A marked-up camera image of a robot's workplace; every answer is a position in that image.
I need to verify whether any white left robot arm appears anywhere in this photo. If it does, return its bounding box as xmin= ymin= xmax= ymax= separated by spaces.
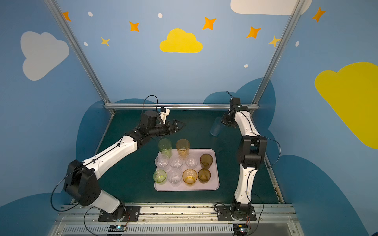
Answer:
xmin=63 ymin=108 xmax=185 ymax=221

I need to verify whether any left green circuit board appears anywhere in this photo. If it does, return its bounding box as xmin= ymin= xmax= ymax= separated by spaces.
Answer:
xmin=108 ymin=225 xmax=127 ymax=233

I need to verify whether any tall yellow transparent glass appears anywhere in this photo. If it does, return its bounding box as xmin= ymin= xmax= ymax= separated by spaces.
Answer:
xmin=176 ymin=139 xmax=190 ymax=159

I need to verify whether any right table edge rail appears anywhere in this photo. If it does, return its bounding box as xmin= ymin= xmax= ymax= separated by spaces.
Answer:
xmin=252 ymin=113 xmax=285 ymax=204

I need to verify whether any dimpled amber glass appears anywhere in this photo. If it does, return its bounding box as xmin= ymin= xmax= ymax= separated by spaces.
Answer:
xmin=198 ymin=169 xmax=211 ymax=184
xmin=200 ymin=153 xmax=213 ymax=170

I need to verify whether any white plastic tray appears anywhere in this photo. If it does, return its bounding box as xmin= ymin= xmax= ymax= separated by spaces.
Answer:
xmin=154 ymin=149 xmax=220 ymax=192

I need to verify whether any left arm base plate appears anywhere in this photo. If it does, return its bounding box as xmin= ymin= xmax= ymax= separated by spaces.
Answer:
xmin=98 ymin=206 xmax=141 ymax=222

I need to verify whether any left table edge rail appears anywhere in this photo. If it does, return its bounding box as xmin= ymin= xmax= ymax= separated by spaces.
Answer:
xmin=70 ymin=113 xmax=115 ymax=204

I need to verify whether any small green transparent glass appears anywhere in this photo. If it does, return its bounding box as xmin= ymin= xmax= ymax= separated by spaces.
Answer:
xmin=153 ymin=169 xmax=167 ymax=185

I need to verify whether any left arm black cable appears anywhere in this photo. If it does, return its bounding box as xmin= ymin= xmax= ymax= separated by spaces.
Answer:
xmin=50 ymin=169 xmax=80 ymax=212

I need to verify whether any tall frosted blue glass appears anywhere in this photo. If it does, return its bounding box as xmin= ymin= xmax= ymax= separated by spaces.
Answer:
xmin=210 ymin=117 xmax=225 ymax=136

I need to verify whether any right aluminium frame post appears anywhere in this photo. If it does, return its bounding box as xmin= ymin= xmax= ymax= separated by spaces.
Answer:
xmin=250 ymin=0 xmax=307 ymax=115

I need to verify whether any aluminium frame post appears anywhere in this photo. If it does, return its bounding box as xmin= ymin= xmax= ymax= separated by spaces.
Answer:
xmin=250 ymin=0 xmax=307 ymax=115
xmin=44 ymin=0 xmax=111 ymax=105

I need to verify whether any left aluminium frame post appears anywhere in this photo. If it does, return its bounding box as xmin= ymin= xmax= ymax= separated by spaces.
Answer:
xmin=44 ymin=0 xmax=111 ymax=105

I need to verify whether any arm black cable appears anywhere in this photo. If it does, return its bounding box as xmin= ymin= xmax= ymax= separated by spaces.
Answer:
xmin=50 ymin=169 xmax=80 ymax=212
xmin=264 ymin=138 xmax=282 ymax=170

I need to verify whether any right green circuit board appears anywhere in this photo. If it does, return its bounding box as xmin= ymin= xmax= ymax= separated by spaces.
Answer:
xmin=233 ymin=224 xmax=250 ymax=236

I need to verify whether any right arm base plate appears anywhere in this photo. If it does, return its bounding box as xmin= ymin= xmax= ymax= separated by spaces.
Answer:
xmin=214 ymin=205 xmax=257 ymax=221

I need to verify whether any clear faceted glass one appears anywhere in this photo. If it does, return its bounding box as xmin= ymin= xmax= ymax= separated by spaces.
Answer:
xmin=167 ymin=169 xmax=182 ymax=186

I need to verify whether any clear faceted glass two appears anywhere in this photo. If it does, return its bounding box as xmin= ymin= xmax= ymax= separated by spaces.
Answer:
xmin=169 ymin=156 xmax=184 ymax=169

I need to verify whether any green circuit board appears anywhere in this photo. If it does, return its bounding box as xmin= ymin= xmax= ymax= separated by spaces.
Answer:
xmin=233 ymin=224 xmax=250 ymax=236
xmin=108 ymin=225 xmax=127 ymax=233

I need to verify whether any short yellow transparent glass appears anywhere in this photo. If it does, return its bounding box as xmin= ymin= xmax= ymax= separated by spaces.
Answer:
xmin=182 ymin=169 xmax=198 ymax=185

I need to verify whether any tall green transparent glass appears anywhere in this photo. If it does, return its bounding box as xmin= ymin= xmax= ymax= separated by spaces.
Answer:
xmin=158 ymin=138 xmax=172 ymax=158

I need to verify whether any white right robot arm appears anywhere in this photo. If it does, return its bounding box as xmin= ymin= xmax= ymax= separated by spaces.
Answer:
xmin=221 ymin=108 xmax=267 ymax=221

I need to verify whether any clear faceted glass three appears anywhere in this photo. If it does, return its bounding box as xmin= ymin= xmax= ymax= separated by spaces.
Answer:
xmin=185 ymin=155 xmax=198 ymax=168

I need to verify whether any white vented cable duct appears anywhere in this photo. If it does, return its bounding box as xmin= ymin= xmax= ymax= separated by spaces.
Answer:
xmin=56 ymin=224 xmax=234 ymax=236

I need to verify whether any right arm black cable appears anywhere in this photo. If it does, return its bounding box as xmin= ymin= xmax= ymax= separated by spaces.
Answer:
xmin=264 ymin=138 xmax=282 ymax=170

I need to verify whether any table edge rail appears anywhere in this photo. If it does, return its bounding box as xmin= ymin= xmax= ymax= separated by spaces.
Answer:
xmin=70 ymin=113 xmax=115 ymax=204
xmin=252 ymin=113 xmax=285 ymax=204

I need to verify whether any clear faceted glass four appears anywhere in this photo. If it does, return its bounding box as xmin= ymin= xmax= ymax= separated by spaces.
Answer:
xmin=155 ymin=154 xmax=169 ymax=170

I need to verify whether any horizontal aluminium frame rail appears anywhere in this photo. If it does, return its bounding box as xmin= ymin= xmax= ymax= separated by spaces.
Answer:
xmin=104 ymin=103 xmax=259 ymax=111

